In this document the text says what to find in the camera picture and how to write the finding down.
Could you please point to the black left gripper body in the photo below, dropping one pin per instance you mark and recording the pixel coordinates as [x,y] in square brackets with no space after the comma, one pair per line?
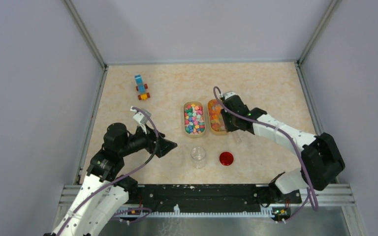
[143,140]

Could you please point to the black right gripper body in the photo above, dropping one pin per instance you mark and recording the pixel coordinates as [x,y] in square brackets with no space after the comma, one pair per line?
[230,120]

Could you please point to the clear plastic scoop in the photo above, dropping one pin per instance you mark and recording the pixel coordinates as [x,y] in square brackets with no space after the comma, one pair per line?
[236,137]

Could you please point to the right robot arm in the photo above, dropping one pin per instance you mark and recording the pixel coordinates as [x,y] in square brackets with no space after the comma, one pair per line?
[319,157]

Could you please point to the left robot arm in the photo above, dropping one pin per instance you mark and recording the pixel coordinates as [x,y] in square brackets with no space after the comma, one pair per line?
[103,192]

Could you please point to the beige tray translucent candies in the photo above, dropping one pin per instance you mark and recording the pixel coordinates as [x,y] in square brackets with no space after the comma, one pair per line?
[216,121]

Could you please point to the beige tray opaque candies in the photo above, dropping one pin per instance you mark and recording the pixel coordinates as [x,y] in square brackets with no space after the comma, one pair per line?
[194,119]

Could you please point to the clear plastic jar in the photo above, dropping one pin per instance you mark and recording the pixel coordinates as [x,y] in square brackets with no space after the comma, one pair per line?
[198,157]

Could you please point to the red jar lid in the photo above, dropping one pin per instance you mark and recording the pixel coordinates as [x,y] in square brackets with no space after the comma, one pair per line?
[226,158]

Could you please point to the blue toy car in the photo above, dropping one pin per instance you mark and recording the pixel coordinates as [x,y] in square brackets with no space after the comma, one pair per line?
[141,87]

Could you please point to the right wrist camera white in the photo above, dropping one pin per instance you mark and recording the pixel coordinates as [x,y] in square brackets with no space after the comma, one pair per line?
[227,95]

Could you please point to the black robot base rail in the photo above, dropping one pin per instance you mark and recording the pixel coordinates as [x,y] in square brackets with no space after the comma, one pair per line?
[210,198]

